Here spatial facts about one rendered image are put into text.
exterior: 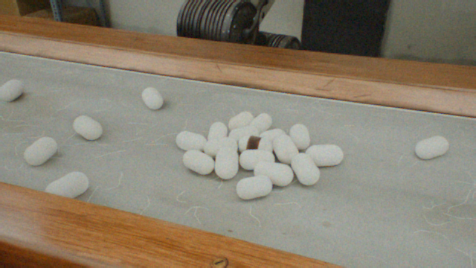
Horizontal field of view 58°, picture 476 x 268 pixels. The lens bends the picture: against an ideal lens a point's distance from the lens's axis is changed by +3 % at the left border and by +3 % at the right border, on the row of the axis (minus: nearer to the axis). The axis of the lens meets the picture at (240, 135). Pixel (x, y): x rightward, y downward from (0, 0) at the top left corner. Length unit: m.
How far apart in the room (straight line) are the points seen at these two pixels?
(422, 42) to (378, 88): 1.95
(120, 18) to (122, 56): 2.42
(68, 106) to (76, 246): 0.29
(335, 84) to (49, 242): 0.39
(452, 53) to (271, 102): 2.04
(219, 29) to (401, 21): 1.76
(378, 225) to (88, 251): 0.22
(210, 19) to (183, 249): 0.60
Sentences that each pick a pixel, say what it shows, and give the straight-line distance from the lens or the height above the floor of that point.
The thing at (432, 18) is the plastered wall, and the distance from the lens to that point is 2.48.
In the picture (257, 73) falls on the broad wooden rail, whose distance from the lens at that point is 0.59.
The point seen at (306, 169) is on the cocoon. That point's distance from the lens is 0.38.
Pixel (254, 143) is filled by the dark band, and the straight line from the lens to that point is 0.42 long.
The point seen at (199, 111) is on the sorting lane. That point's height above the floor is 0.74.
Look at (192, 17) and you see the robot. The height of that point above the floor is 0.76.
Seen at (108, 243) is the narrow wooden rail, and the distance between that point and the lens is 0.31.
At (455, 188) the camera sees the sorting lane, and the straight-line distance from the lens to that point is 0.43.
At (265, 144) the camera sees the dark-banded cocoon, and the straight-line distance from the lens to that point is 0.42.
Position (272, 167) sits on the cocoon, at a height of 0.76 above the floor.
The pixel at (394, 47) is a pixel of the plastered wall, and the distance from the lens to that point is 2.52.
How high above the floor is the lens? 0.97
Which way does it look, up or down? 30 degrees down
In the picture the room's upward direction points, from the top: straight up
